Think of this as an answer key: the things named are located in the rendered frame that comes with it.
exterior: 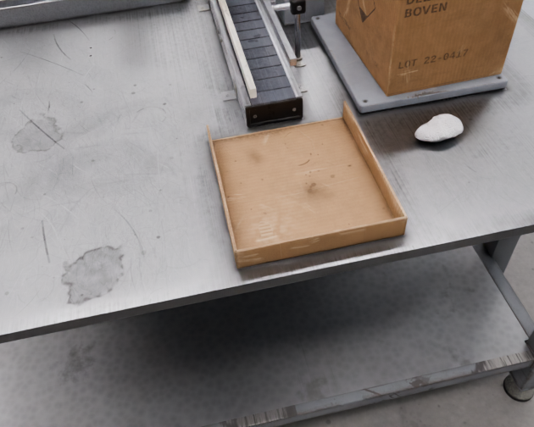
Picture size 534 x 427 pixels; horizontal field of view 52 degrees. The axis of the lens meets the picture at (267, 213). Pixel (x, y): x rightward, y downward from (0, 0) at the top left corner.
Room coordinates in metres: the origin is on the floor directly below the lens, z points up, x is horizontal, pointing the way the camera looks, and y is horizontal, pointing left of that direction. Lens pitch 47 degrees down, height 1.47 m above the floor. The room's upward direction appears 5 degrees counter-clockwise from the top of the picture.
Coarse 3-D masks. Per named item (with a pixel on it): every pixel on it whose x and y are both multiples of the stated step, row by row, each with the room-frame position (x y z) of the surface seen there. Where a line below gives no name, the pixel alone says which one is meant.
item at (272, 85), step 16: (240, 0) 1.23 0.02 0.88; (240, 16) 1.15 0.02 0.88; (256, 16) 1.14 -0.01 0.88; (240, 32) 1.08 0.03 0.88; (256, 32) 1.07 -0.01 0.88; (256, 48) 1.01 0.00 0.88; (272, 48) 1.00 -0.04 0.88; (256, 64) 0.95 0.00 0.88; (272, 64) 0.94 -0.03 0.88; (256, 80) 0.89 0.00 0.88; (272, 80) 0.89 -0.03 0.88; (288, 80) 0.88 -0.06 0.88; (272, 96) 0.84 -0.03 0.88; (288, 96) 0.83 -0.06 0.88
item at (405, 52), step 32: (352, 0) 1.05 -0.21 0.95; (384, 0) 0.90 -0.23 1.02; (416, 0) 0.85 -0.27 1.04; (448, 0) 0.86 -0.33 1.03; (480, 0) 0.88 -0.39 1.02; (512, 0) 0.89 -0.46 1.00; (352, 32) 1.04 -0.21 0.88; (384, 32) 0.89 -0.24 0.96; (416, 32) 0.86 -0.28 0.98; (448, 32) 0.87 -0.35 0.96; (480, 32) 0.88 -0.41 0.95; (512, 32) 0.89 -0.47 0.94; (384, 64) 0.87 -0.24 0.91; (416, 64) 0.86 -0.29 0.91; (448, 64) 0.87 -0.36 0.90; (480, 64) 0.88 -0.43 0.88
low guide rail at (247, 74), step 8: (224, 0) 1.16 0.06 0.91; (224, 8) 1.12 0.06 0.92; (224, 16) 1.11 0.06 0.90; (232, 24) 1.05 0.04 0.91; (232, 32) 1.02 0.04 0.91; (232, 40) 0.99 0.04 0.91; (240, 48) 0.95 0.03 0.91; (240, 56) 0.93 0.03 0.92; (240, 64) 0.91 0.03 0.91; (248, 72) 0.87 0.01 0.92; (248, 80) 0.84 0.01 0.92; (248, 88) 0.82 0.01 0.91; (256, 96) 0.82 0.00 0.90
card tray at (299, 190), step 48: (240, 144) 0.76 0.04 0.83; (288, 144) 0.75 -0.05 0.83; (336, 144) 0.74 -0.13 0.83; (240, 192) 0.64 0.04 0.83; (288, 192) 0.63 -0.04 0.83; (336, 192) 0.62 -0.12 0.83; (384, 192) 0.60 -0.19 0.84; (240, 240) 0.54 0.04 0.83; (288, 240) 0.50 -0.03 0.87; (336, 240) 0.51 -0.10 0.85
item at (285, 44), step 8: (264, 0) 1.05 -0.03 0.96; (264, 8) 1.03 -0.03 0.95; (272, 8) 1.01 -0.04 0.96; (272, 16) 0.98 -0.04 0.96; (272, 24) 0.96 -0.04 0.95; (280, 24) 0.95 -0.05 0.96; (280, 32) 0.92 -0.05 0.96; (280, 40) 0.90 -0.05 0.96; (288, 48) 0.86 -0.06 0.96; (288, 56) 0.84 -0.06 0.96; (296, 64) 0.83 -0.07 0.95
